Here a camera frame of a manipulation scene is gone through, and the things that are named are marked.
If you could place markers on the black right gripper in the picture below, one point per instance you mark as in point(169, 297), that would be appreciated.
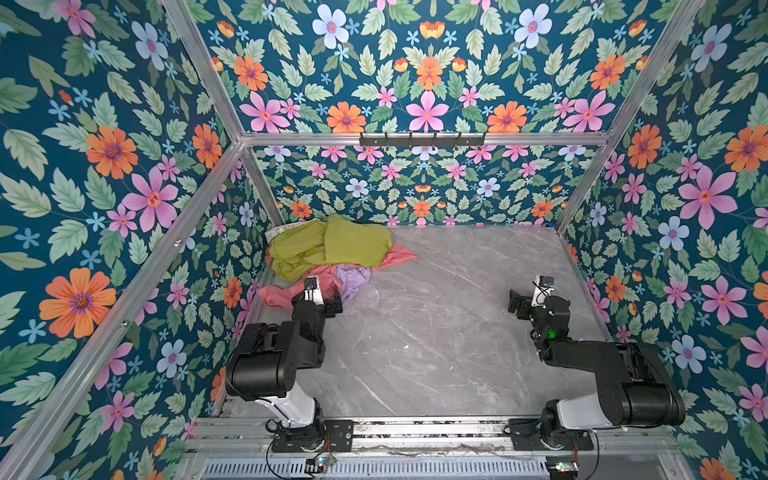
point(524, 303)

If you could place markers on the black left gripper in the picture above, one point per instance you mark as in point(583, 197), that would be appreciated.
point(330, 298)

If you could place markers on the pink cloth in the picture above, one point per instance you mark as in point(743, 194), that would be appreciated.
point(285, 298)

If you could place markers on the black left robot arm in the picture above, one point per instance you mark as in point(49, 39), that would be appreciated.
point(263, 368)

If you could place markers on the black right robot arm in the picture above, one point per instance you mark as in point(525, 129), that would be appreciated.
point(632, 387)

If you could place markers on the lavender purple cloth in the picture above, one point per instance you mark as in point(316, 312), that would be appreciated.
point(351, 278)

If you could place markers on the yellow-green cloth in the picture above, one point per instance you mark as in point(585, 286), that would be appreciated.
point(300, 247)

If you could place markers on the white cloth under pile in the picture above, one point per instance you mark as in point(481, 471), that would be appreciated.
point(274, 232)

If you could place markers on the left green circuit board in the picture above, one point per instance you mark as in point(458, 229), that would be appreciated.
point(320, 464)

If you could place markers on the green circuit board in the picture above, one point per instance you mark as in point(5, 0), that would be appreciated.
point(561, 469)
point(320, 464)

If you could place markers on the right green circuit board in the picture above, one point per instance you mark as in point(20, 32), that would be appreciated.
point(561, 469)

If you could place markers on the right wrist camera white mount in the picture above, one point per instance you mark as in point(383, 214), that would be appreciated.
point(543, 288)

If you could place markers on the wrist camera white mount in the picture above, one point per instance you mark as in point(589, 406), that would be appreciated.
point(543, 288)
point(312, 291)

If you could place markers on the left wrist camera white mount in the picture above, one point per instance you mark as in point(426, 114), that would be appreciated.
point(312, 291)

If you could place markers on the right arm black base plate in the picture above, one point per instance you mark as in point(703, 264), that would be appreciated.
point(530, 435)

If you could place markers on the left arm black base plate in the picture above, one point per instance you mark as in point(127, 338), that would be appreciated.
point(328, 435)

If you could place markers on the black hook rail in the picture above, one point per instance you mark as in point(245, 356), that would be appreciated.
point(411, 139)

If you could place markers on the white perforated cable tray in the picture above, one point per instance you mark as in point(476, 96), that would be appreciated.
point(378, 468)

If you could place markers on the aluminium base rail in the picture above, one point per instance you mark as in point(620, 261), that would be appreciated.
point(423, 435)

